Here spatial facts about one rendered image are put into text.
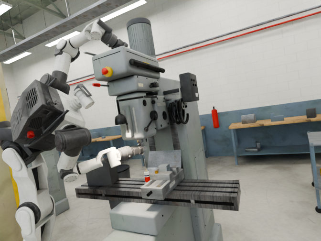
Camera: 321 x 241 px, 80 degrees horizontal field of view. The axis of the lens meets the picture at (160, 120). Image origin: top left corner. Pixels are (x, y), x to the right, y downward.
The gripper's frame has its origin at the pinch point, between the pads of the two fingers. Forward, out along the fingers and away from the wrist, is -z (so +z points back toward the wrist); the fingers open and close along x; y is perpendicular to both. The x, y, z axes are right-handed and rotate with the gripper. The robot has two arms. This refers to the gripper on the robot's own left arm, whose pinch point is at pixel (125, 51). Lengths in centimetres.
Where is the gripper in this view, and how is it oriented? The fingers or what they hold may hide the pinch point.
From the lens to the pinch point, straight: 145.8
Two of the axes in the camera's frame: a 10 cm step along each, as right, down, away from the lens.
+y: 2.0, -9.2, 3.3
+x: 7.3, -0.8, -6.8
